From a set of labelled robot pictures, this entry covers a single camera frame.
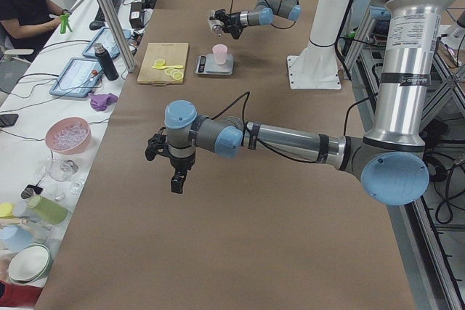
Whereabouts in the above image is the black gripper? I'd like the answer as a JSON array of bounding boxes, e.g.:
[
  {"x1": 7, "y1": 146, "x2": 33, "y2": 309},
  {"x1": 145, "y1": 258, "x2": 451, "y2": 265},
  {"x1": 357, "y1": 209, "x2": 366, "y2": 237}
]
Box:
[
  {"x1": 222, "y1": 12, "x2": 241, "y2": 39},
  {"x1": 168, "y1": 145, "x2": 195, "y2": 194}
]

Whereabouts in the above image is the glass sauce bottle metal spout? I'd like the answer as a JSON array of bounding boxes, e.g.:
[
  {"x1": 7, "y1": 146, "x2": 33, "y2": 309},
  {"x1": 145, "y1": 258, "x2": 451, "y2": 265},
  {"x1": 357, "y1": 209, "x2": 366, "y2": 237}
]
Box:
[{"x1": 208, "y1": 16, "x2": 223, "y2": 37}]

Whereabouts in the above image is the pink plastic cup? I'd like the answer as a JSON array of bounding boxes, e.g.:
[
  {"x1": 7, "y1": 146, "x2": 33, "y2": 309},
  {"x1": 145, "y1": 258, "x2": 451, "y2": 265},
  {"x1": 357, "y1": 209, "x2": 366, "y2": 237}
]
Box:
[{"x1": 212, "y1": 44, "x2": 228, "y2": 65}]

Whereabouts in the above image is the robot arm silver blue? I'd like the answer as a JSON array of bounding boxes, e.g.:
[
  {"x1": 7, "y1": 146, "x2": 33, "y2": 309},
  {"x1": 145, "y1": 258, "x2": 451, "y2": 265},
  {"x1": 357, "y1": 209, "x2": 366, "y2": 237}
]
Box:
[
  {"x1": 210, "y1": 0, "x2": 302, "y2": 39},
  {"x1": 161, "y1": 0, "x2": 454, "y2": 205}
]

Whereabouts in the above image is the digital kitchen scale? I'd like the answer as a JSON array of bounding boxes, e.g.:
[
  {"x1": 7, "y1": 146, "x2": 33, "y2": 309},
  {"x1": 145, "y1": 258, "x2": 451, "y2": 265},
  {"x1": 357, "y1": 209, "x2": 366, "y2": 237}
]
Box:
[{"x1": 195, "y1": 54, "x2": 234, "y2": 77}]

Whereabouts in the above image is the green plastic cup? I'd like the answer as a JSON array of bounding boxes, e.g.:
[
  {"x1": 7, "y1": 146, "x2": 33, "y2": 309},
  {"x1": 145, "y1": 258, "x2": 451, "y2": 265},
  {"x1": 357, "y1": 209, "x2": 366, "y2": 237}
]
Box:
[{"x1": 27, "y1": 195, "x2": 68, "y2": 225}]

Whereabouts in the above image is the yellow small cup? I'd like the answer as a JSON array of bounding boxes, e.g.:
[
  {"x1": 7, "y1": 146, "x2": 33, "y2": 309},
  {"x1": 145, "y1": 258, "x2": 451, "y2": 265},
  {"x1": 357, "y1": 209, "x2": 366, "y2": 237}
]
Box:
[{"x1": 0, "y1": 203, "x2": 15, "y2": 219}]

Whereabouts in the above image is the light blue cup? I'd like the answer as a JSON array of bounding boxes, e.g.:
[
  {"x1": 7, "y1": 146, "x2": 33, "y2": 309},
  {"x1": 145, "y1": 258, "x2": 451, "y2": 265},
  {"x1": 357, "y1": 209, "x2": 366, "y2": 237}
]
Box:
[{"x1": 1, "y1": 225, "x2": 33, "y2": 253}]

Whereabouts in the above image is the bamboo cutting board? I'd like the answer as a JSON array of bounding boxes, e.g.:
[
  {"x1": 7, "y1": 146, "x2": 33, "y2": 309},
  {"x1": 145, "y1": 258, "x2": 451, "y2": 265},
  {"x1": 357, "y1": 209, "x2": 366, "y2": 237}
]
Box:
[{"x1": 137, "y1": 43, "x2": 189, "y2": 86}]

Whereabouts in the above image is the yellow plastic knife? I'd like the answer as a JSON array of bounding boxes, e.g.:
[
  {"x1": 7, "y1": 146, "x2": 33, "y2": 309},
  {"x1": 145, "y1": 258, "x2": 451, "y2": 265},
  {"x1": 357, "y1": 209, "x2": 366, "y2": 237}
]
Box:
[{"x1": 152, "y1": 65, "x2": 184, "y2": 70}]

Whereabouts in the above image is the lemon slice middle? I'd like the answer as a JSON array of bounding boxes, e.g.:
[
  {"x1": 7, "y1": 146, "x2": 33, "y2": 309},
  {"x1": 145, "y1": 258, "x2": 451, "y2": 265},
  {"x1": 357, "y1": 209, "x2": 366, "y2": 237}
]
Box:
[{"x1": 170, "y1": 70, "x2": 182, "y2": 78}]

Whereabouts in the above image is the black box on desk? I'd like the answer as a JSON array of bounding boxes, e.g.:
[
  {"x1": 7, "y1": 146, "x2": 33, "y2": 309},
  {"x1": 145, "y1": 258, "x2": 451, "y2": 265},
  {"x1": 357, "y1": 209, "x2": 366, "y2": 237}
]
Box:
[{"x1": 129, "y1": 1, "x2": 145, "y2": 29}]

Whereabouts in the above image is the purple cloth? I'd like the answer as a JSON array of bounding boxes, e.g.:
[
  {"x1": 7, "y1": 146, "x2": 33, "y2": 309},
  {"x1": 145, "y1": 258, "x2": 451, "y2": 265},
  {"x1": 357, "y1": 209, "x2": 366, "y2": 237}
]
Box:
[{"x1": 89, "y1": 93, "x2": 118, "y2": 111}]

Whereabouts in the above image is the clear wine glass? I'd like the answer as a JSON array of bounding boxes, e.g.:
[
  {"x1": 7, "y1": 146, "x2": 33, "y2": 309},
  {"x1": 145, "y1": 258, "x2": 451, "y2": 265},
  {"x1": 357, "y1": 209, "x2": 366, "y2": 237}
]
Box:
[{"x1": 45, "y1": 159, "x2": 84, "y2": 195}]

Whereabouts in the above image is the pink bowl with ice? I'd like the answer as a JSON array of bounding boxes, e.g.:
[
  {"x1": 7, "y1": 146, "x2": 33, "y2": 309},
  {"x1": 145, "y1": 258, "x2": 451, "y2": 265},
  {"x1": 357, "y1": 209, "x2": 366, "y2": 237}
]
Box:
[{"x1": 45, "y1": 117, "x2": 92, "y2": 155}]

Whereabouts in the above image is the blue tablet far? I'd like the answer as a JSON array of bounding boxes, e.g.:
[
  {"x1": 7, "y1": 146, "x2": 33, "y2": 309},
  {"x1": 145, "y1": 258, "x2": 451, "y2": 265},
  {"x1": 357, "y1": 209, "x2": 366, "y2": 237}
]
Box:
[{"x1": 82, "y1": 27, "x2": 119, "y2": 59}]

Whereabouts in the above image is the blue tablet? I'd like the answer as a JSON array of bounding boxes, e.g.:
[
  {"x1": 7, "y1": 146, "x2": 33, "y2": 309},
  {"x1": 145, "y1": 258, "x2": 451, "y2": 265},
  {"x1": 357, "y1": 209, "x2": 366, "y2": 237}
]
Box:
[
  {"x1": 49, "y1": 57, "x2": 103, "y2": 98},
  {"x1": 82, "y1": 27, "x2": 119, "y2": 59}
]

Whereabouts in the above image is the black thermos bottle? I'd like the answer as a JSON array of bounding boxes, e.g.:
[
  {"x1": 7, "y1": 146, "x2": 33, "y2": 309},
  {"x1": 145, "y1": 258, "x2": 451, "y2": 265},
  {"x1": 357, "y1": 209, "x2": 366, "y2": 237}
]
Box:
[{"x1": 93, "y1": 42, "x2": 119, "y2": 81}]

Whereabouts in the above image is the black computer mouse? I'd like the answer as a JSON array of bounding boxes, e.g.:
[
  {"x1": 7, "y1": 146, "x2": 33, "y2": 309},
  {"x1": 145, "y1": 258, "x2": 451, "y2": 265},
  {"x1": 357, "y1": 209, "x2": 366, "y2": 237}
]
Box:
[{"x1": 89, "y1": 20, "x2": 105, "y2": 30}]

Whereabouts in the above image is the blue tablet near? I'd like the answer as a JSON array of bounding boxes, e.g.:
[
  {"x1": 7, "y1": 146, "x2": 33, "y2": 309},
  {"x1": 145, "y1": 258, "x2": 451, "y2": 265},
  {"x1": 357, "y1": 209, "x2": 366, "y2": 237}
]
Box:
[{"x1": 49, "y1": 57, "x2": 103, "y2": 98}]

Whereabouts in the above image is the green hand clamp tool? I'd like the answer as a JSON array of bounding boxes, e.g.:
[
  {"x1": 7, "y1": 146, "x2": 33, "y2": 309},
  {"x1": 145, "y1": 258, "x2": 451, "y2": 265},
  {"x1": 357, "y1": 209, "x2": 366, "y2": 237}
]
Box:
[{"x1": 60, "y1": 13, "x2": 73, "y2": 34}]

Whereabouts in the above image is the black smartphone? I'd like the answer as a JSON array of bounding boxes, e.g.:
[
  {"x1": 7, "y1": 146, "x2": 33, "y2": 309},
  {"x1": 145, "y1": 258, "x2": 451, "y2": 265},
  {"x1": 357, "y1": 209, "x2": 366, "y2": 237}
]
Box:
[{"x1": 0, "y1": 113, "x2": 19, "y2": 128}]

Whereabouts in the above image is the person in black shirt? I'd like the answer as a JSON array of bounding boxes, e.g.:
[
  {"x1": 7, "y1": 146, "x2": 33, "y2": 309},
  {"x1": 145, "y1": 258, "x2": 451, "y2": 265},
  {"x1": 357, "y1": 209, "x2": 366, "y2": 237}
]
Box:
[{"x1": 1, "y1": 0, "x2": 70, "y2": 62}]

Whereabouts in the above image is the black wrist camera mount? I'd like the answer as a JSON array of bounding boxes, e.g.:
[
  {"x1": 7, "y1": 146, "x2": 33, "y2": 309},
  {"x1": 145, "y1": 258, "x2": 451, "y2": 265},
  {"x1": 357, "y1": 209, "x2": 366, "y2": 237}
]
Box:
[{"x1": 145, "y1": 127, "x2": 169, "y2": 161}]

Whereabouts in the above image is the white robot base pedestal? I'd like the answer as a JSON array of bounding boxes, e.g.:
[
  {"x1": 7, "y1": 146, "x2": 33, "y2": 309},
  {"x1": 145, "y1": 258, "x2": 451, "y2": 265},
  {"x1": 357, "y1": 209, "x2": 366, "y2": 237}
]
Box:
[{"x1": 287, "y1": 0, "x2": 349, "y2": 90}]

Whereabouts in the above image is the aluminium frame post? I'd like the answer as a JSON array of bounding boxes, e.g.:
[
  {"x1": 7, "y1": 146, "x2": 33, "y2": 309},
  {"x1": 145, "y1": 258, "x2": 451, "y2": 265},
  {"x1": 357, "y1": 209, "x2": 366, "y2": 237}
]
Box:
[{"x1": 97, "y1": 0, "x2": 136, "y2": 73}]

